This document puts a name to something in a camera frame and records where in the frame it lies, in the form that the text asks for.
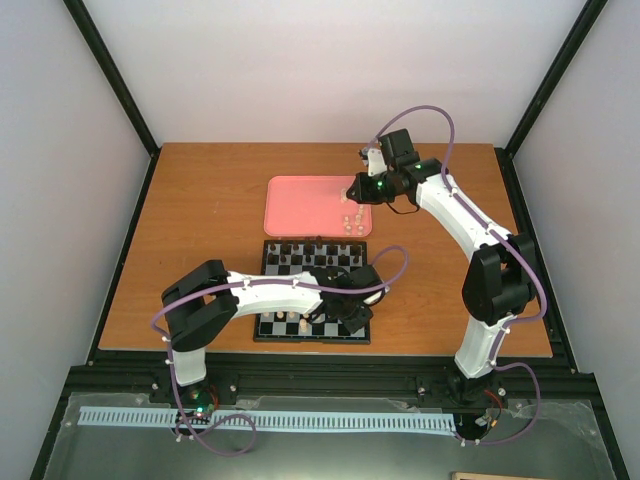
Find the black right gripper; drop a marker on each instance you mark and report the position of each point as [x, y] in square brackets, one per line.
[363, 194]

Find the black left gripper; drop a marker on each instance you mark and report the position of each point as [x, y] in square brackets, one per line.
[354, 325]

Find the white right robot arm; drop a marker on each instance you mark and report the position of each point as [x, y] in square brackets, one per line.
[501, 278]

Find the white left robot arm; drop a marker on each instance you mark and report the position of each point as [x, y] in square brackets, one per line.
[200, 305]

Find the black white chess board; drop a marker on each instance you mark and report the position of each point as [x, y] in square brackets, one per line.
[303, 255]

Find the dark brown knight piece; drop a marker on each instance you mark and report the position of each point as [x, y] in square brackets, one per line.
[284, 246]

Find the pink plastic tray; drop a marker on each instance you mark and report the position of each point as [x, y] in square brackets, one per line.
[310, 206]

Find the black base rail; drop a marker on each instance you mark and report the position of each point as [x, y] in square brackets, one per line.
[426, 382]

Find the light blue cable duct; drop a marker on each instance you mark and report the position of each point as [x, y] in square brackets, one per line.
[281, 421]

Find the black right frame post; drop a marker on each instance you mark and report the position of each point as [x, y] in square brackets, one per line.
[569, 48]

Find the black aluminium frame post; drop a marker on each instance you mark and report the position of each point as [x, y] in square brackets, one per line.
[96, 44]

